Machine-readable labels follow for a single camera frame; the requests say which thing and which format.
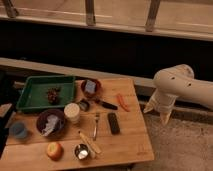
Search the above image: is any small dark metal cup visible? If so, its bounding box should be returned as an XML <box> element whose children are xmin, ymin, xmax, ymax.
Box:
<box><xmin>78</xmin><ymin>99</ymin><xmax>90</xmax><ymax>111</ymax></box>

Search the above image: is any silver fork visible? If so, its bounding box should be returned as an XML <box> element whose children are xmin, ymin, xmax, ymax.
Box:
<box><xmin>93</xmin><ymin>113</ymin><xmax>100</xmax><ymax>141</ymax></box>

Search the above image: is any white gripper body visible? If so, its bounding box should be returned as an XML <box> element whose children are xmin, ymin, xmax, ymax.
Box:
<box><xmin>149</xmin><ymin>91</ymin><xmax>177</xmax><ymax>114</ymax></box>

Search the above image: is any black handled knife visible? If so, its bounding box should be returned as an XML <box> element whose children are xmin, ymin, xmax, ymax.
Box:
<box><xmin>95</xmin><ymin>99</ymin><xmax>118</xmax><ymax>110</ymax></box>

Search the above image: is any dark purple bowl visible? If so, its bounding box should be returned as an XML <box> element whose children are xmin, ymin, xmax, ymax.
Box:
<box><xmin>36</xmin><ymin>109</ymin><xmax>66</xmax><ymax>137</ymax></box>

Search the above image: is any black remote control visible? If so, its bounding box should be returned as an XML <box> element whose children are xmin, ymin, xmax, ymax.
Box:
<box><xmin>107</xmin><ymin>113</ymin><xmax>120</xmax><ymax>135</ymax></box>

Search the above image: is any dark grape bunch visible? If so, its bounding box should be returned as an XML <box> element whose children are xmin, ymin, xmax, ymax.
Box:
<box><xmin>46</xmin><ymin>87</ymin><xmax>61</xmax><ymax>105</ymax></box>

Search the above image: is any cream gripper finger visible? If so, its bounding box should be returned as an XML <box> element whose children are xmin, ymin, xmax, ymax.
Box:
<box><xmin>160</xmin><ymin>113</ymin><xmax>171</xmax><ymax>125</ymax></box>
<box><xmin>143</xmin><ymin>102</ymin><xmax>154</xmax><ymax>113</ymax></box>

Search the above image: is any orange carrot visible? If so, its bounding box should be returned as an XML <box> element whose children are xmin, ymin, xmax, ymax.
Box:
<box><xmin>117</xmin><ymin>94</ymin><xmax>130</xmax><ymax>112</ymax></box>

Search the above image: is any peeled yellow banana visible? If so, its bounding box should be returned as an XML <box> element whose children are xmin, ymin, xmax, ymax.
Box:
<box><xmin>78</xmin><ymin>131</ymin><xmax>101</xmax><ymax>158</ymax></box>

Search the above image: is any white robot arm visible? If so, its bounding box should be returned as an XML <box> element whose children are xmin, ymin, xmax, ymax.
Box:
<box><xmin>143</xmin><ymin>64</ymin><xmax>213</xmax><ymax>125</ymax></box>

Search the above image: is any red yellow apple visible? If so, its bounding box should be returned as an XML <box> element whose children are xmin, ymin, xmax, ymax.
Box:
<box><xmin>46</xmin><ymin>142</ymin><xmax>62</xmax><ymax>160</ymax></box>

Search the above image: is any blue sponge block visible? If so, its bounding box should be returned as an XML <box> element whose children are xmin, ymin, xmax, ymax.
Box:
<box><xmin>85</xmin><ymin>80</ymin><xmax>96</xmax><ymax>93</ymax></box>

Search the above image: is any green plastic tray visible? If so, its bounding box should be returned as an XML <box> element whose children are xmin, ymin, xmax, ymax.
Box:
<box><xmin>16</xmin><ymin>75</ymin><xmax>76</xmax><ymax>113</ymax></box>

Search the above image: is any white cylindrical cup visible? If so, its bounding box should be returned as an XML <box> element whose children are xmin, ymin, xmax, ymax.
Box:
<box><xmin>64</xmin><ymin>103</ymin><xmax>80</xmax><ymax>124</ymax></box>

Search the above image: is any blue plastic cup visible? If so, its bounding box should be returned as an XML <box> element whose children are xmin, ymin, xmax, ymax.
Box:
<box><xmin>9</xmin><ymin>121</ymin><xmax>28</xmax><ymax>139</ymax></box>

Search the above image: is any crumpled white paper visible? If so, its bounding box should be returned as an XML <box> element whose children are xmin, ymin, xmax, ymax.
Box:
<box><xmin>42</xmin><ymin>115</ymin><xmax>60</xmax><ymax>136</ymax></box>

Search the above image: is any shiny metal cup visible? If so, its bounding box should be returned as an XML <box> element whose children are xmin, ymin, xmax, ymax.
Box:
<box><xmin>74</xmin><ymin>144</ymin><xmax>89</xmax><ymax>160</ymax></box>

